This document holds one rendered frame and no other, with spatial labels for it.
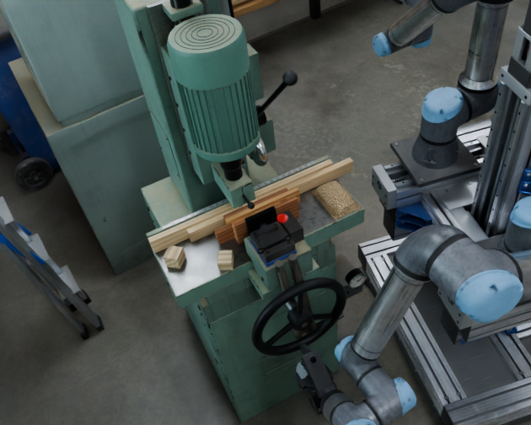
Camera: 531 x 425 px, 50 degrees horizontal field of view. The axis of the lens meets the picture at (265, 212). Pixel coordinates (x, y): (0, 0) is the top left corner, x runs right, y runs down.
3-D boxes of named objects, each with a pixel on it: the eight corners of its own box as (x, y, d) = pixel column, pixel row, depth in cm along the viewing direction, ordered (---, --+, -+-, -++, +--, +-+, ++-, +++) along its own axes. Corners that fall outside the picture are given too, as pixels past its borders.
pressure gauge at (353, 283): (349, 294, 180) (349, 279, 174) (343, 286, 183) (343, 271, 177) (366, 286, 182) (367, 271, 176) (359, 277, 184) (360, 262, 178)
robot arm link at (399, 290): (404, 202, 116) (321, 359, 142) (442, 236, 109) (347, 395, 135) (441, 199, 123) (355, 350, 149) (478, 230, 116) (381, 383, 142)
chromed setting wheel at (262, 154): (262, 175, 171) (258, 144, 162) (245, 153, 179) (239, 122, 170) (271, 172, 172) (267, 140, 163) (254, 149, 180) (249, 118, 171)
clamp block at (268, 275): (267, 292, 153) (264, 272, 146) (246, 259, 161) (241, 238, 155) (314, 269, 156) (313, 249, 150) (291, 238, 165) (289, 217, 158)
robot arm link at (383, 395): (388, 358, 135) (351, 384, 132) (421, 396, 128) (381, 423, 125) (389, 373, 141) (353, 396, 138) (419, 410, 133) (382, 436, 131)
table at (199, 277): (191, 336, 149) (187, 324, 145) (154, 258, 169) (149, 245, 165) (383, 242, 164) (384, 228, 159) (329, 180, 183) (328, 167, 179)
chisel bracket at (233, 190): (234, 212, 158) (230, 191, 152) (215, 183, 167) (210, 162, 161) (258, 202, 160) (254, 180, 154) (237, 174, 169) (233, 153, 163)
